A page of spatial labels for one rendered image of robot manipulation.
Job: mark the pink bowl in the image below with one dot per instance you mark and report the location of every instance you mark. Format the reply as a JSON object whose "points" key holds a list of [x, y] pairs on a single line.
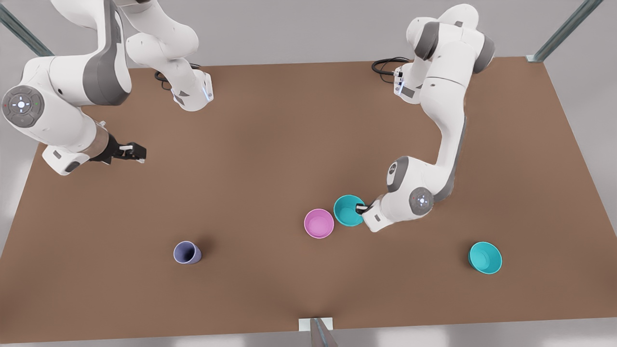
{"points": [[318, 223]]}

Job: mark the lavender cup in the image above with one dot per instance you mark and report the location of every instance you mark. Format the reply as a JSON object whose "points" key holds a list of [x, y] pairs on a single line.
{"points": [[186, 252]]}

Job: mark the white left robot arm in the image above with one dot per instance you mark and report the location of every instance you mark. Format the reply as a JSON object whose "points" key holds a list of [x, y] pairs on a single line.
{"points": [[446, 96]]}

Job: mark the teal bowl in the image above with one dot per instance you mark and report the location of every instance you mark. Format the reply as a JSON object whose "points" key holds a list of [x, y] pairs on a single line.
{"points": [[485, 258], [348, 210]]}

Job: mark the silver frame post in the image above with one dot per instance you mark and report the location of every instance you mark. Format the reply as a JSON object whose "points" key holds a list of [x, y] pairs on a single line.
{"points": [[564, 30], [318, 332], [24, 31]]}

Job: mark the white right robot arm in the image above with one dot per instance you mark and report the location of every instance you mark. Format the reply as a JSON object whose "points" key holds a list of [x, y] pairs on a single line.
{"points": [[72, 82]]}

